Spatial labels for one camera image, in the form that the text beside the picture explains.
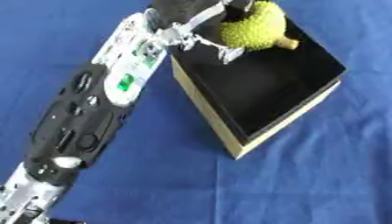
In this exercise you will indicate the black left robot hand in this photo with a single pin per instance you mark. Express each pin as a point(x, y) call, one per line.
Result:
point(178, 11)

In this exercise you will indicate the yellow-green spiky toy durian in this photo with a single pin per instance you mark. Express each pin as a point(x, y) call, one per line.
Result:
point(255, 27)

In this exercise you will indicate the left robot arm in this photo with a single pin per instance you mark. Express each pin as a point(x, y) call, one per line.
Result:
point(81, 116)

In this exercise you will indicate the tan cardboard box black inside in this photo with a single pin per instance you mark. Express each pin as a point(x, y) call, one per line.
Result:
point(265, 87)

